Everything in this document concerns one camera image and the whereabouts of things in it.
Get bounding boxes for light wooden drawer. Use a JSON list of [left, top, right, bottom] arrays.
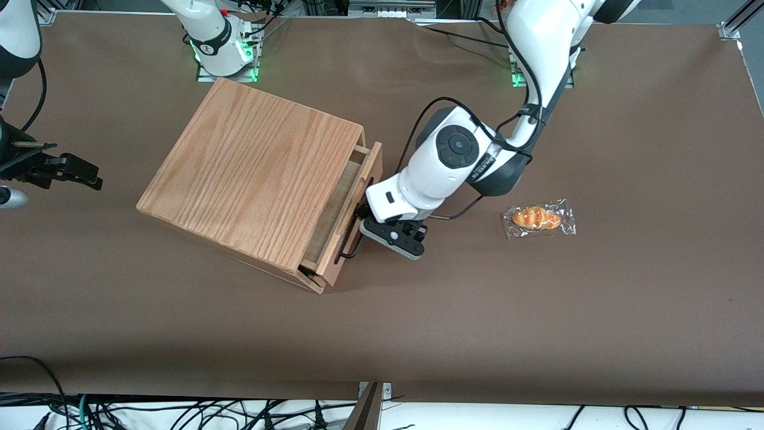
[[298, 141, 384, 287]]

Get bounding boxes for black metal drawer handle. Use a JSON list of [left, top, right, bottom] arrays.
[[335, 174, 379, 262]]

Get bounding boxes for light wooden drawer cabinet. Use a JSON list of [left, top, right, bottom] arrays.
[[136, 76, 366, 294]]

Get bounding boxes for brown table cover sheet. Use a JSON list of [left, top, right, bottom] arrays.
[[0, 12, 764, 408]]

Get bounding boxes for plastic wrapped bread roll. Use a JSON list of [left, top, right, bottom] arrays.
[[501, 198, 578, 240]]

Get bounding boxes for grey power strip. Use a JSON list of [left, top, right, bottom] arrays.
[[348, 0, 438, 19]]

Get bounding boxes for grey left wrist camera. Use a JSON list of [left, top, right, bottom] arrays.
[[360, 216, 428, 261]]

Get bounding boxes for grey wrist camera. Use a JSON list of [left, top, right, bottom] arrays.
[[0, 186, 29, 210], [360, 216, 428, 261]]

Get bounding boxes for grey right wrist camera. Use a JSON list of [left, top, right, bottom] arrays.
[[0, 186, 29, 210]]

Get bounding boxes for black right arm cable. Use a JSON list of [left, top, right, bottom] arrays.
[[21, 57, 48, 133]]

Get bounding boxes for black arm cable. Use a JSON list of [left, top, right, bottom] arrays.
[[21, 57, 48, 133], [408, 0, 544, 222]]

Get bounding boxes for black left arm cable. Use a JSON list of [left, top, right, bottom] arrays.
[[408, 0, 544, 222]]

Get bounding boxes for small metal bracket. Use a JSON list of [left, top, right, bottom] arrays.
[[358, 381, 393, 400]]

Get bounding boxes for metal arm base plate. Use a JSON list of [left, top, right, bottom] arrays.
[[511, 60, 575, 89], [196, 57, 261, 83]]

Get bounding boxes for long black cable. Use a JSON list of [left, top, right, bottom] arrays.
[[412, 21, 511, 50]]

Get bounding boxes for black looped cable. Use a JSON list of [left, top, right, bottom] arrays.
[[0, 355, 67, 419]]

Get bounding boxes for black cable bunch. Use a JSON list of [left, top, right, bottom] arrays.
[[242, 0, 293, 45]]

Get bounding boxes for teal cable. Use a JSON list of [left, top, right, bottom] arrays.
[[76, 394, 96, 430]]

